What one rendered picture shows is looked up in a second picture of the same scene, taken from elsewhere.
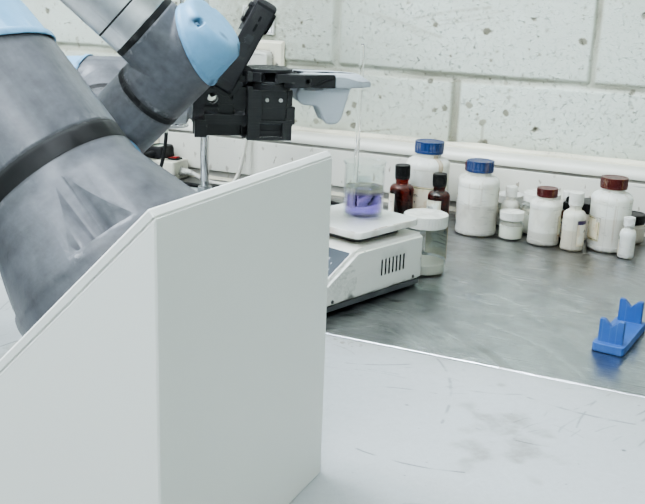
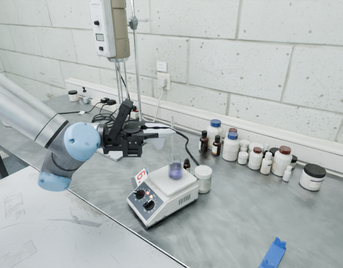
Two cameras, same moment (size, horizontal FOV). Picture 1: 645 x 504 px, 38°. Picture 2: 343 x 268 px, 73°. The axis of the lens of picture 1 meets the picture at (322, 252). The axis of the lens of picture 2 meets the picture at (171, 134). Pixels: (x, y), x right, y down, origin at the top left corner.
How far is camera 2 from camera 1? 60 cm
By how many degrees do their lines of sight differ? 16
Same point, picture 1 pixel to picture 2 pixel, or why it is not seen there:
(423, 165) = (212, 131)
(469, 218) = (227, 155)
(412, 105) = (212, 101)
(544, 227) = (254, 163)
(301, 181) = not seen: outside the picture
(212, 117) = (109, 147)
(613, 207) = (283, 161)
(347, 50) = (191, 80)
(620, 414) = not seen: outside the picture
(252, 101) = (123, 143)
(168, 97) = (69, 165)
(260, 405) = not seen: outside the picture
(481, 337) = (211, 251)
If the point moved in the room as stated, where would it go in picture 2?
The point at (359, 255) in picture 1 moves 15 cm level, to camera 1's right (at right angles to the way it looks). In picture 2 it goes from (167, 202) to (220, 210)
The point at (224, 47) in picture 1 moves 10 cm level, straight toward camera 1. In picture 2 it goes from (86, 150) to (63, 182)
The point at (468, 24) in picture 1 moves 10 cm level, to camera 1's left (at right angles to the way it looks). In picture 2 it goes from (234, 74) to (211, 73)
